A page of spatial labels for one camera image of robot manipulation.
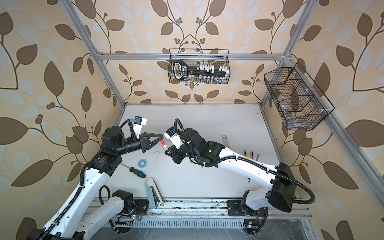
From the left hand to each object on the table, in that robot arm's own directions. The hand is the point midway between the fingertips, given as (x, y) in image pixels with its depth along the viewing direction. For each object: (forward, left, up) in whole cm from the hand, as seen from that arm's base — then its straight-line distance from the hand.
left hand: (163, 138), depth 65 cm
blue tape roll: (0, +19, -31) cm, 36 cm away
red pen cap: (-1, +1, -3) cm, 3 cm away
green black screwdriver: (-6, +19, -29) cm, 35 cm away
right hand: (-3, -1, -7) cm, 7 cm away
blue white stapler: (-19, +6, -28) cm, 34 cm away
